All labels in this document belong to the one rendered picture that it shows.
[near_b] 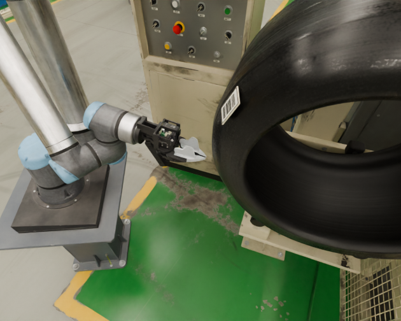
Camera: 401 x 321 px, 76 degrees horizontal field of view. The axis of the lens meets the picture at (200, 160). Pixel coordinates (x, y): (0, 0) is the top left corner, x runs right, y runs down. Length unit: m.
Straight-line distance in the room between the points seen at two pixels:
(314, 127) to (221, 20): 0.63
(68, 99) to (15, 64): 0.24
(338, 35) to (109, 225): 1.02
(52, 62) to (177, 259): 1.24
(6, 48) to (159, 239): 1.30
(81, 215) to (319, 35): 1.04
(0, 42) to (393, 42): 0.83
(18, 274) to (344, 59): 1.91
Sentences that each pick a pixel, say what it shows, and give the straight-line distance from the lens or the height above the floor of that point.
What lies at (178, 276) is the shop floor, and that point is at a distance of 1.66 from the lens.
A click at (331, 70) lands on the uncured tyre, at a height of 1.41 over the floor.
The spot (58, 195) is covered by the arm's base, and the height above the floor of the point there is 0.70.
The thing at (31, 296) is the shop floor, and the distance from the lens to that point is 1.89.
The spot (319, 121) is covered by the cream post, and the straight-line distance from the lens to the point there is 0.96.
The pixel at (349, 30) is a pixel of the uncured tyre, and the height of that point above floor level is 1.45.
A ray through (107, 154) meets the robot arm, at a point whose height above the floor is 0.97.
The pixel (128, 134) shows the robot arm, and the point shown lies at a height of 1.08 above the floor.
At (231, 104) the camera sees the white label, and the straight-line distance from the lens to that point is 0.46.
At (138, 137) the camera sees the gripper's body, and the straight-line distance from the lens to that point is 0.76.
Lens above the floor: 1.59
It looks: 50 degrees down
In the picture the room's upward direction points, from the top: straight up
